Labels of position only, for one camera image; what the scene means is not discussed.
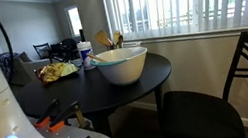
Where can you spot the dark utensil holder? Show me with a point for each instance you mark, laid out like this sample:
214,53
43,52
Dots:
112,47

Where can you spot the yellow snack bag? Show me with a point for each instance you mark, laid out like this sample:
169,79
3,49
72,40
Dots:
53,72

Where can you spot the black lattice-back chair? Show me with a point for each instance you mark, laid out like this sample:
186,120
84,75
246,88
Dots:
42,51

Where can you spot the white window sill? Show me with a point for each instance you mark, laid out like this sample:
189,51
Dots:
209,35

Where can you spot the black metal chair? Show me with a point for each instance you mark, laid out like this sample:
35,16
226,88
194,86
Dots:
199,117

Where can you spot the dark office chair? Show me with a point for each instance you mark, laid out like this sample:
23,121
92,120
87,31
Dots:
60,51

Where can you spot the white canister blue label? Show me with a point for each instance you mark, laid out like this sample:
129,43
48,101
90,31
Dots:
84,50

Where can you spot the grey sofa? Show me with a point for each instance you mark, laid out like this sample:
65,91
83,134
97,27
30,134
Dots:
25,66

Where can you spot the round black table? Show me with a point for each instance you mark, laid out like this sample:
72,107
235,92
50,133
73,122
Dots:
84,92

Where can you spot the black clamp orange tip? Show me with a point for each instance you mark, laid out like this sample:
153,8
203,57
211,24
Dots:
65,112
49,110

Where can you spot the small bright window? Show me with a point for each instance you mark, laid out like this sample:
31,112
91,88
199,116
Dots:
74,19

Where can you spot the white bowl teal rim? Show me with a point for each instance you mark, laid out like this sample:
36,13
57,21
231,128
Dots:
124,70

